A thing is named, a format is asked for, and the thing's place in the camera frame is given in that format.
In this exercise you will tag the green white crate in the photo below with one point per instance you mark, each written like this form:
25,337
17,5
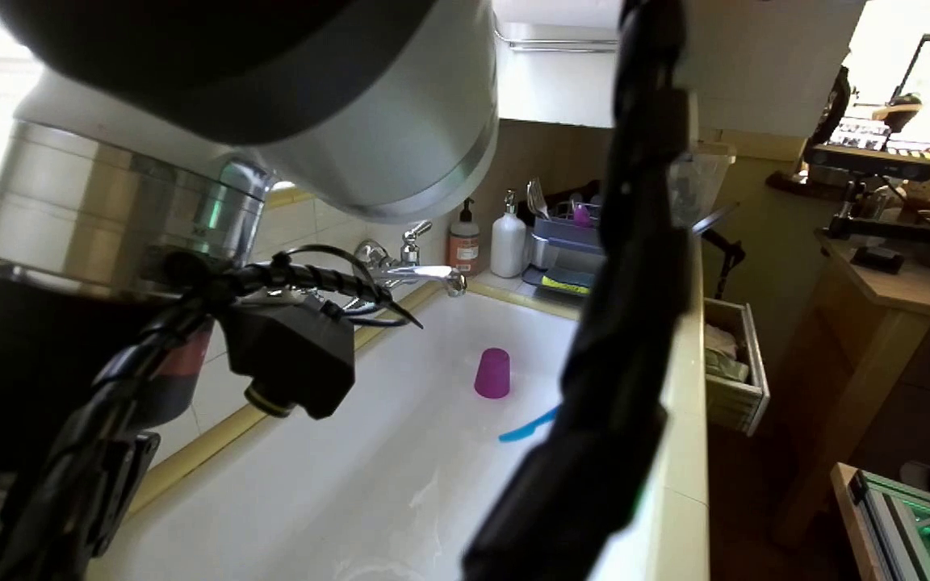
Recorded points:
887,522

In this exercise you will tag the purple plastic cup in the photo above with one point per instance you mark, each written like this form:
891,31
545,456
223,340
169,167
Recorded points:
491,374

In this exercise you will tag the white plastic bottle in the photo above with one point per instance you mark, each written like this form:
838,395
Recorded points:
508,238

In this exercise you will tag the wooden side table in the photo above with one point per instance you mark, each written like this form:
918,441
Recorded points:
852,381

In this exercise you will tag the blue plastic container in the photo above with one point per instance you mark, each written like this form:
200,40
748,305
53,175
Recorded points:
567,255

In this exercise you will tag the blue plastic utensil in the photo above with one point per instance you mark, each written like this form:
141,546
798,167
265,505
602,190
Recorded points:
528,427

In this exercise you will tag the open wooden drawer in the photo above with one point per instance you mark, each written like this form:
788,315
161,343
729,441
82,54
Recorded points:
738,384

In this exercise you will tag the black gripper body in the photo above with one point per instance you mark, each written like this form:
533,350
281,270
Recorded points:
86,381

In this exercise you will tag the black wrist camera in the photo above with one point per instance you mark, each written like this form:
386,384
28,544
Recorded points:
293,357

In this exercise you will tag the chrome wall faucet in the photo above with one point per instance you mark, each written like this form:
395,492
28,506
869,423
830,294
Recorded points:
406,266

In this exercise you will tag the brown soap pump bottle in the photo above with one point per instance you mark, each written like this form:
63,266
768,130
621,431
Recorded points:
463,238

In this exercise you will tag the white ceramic sink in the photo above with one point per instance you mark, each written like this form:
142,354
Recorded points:
386,489

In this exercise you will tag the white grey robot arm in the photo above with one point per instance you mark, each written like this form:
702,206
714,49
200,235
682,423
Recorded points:
131,199

